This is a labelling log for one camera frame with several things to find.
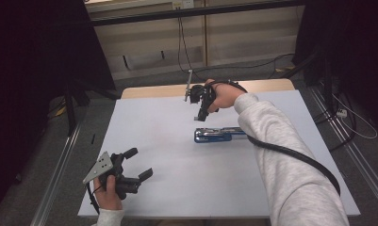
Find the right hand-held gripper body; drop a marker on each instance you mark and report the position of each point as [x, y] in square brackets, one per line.
[197, 93]

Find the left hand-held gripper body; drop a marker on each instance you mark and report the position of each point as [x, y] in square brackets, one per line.
[101, 167]

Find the blue stapler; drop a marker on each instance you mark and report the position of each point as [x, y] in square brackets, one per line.
[213, 135]

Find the person's right hand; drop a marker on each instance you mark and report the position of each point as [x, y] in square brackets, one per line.
[226, 97]

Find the person's left hand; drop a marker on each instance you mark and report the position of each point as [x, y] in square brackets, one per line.
[109, 199]

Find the small black floor piece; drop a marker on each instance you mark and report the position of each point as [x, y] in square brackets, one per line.
[93, 139]

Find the white table mat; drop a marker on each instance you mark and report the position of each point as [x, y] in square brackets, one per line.
[177, 175]

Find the wooden table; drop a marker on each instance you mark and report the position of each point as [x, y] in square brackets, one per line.
[158, 91]

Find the black stand legs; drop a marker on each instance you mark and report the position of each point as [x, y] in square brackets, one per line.
[326, 78]
[71, 106]

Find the black horizontal bar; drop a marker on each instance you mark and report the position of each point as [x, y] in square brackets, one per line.
[193, 13]

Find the black curtain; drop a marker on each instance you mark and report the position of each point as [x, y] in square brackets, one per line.
[353, 47]
[26, 78]

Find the white power strip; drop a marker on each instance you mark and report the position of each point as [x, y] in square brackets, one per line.
[342, 113]

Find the aluminium floor rail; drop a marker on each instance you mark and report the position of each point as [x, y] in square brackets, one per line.
[56, 175]
[359, 157]

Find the white wall socket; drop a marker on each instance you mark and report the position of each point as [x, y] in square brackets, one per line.
[183, 4]

